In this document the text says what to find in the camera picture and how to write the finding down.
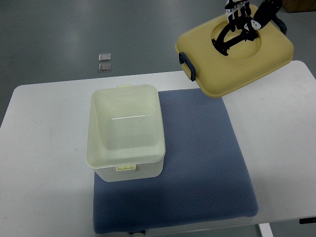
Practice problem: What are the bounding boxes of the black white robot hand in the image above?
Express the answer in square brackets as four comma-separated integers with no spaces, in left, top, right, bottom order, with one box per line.
[225,0,282,32]

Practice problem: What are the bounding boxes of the yellow box lid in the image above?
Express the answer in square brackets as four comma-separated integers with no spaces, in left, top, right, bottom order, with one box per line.
[175,15,294,97]

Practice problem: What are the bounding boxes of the brown cardboard box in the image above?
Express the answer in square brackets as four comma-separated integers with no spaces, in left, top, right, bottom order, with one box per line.
[282,0,316,13]

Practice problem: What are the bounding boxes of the white storage box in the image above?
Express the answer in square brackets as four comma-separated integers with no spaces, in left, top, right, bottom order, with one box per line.
[86,84,166,182]

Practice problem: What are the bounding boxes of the upper metal floor plate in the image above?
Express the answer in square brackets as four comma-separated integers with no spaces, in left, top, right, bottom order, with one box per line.
[98,53,112,62]

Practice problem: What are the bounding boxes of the metal floor plate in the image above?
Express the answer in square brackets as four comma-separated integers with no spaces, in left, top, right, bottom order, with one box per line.
[98,63,112,73]
[98,53,112,62]

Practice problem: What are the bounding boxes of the lower metal floor plate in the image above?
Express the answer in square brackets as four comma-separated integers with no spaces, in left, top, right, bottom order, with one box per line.
[98,63,112,73]

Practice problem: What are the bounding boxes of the blue textured mat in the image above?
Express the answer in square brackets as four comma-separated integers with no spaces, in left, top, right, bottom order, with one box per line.
[93,89,259,234]

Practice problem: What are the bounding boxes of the white table leg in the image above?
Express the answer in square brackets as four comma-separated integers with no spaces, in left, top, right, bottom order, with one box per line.
[258,223,274,237]

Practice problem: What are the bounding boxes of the black clamp at table edge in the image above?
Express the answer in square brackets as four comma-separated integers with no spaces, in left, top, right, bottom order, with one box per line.
[299,217,316,225]

